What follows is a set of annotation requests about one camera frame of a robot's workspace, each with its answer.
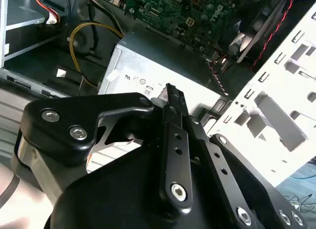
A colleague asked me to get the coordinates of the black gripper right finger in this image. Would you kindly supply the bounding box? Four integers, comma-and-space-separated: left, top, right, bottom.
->
184, 114, 308, 229

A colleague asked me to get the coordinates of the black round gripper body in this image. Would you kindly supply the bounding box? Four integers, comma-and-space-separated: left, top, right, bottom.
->
49, 140, 239, 229

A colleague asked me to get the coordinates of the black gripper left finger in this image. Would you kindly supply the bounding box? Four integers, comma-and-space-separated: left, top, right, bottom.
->
14, 82, 195, 212

